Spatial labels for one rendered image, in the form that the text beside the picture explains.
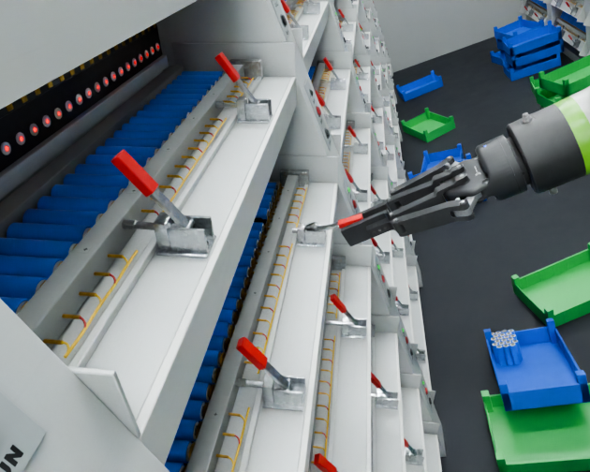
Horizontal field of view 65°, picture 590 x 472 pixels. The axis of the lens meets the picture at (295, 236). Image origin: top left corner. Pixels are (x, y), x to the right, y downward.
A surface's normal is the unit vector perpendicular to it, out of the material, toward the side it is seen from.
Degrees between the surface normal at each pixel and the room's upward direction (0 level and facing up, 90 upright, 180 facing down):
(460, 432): 0
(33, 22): 110
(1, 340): 90
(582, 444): 0
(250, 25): 90
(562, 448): 0
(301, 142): 90
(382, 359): 20
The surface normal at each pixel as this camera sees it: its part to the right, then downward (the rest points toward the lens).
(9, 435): 0.92, -0.24
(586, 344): -0.38, -0.78
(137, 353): -0.04, -0.81
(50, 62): 0.99, 0.05
